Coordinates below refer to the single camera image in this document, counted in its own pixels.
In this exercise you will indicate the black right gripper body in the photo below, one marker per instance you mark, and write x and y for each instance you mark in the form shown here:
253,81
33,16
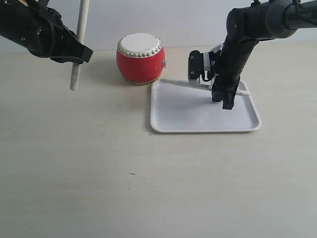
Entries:
226,83

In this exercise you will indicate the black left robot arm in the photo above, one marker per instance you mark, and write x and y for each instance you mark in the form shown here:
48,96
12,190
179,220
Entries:
12,15

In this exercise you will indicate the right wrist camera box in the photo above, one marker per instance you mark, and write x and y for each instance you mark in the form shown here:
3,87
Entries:
202,66

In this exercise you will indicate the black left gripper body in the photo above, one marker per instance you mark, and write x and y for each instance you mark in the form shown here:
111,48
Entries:
45,34

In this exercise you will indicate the small red drum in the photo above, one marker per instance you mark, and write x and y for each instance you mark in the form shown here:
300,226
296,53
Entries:
140,58

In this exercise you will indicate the white plastic tray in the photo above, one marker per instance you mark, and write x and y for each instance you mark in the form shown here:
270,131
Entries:
175,109

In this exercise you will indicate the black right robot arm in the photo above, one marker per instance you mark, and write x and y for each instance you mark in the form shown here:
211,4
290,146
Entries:
245,28

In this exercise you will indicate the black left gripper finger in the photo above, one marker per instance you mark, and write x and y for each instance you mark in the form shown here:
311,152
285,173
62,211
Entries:
67,48

